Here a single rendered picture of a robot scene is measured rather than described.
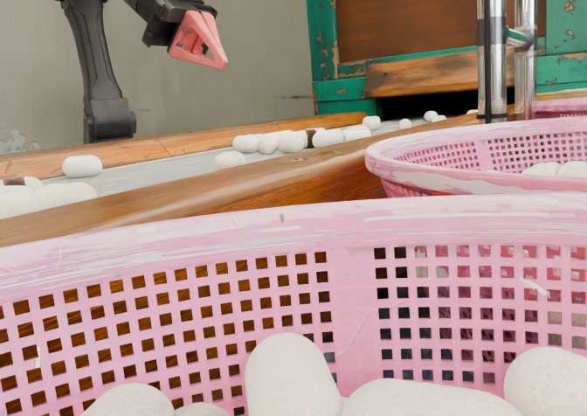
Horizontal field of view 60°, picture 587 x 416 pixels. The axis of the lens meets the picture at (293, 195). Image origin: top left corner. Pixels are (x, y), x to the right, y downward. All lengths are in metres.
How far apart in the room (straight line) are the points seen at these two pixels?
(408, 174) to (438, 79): 0.84
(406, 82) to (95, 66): 0.59
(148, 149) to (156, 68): 2.00
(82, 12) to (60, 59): 1.93
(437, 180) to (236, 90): 2.17
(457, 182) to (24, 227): 0.13
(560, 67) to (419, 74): 0.24
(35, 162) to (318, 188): 0.38
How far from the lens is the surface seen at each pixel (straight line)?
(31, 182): 0.38
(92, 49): 1.02
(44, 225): 0.17
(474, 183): 0.16
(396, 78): 1.05
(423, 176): 0.18
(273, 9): 2.23
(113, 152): 0.61
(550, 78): 1.03
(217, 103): 2.39
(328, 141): 0.56
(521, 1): 0.62
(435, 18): 1.10
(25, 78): 2.84
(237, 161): 0.43
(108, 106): 0.99
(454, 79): 1.00
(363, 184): 0.28
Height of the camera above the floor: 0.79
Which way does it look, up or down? 10 degrees down
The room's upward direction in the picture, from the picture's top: 5 degrees counter-clockwise
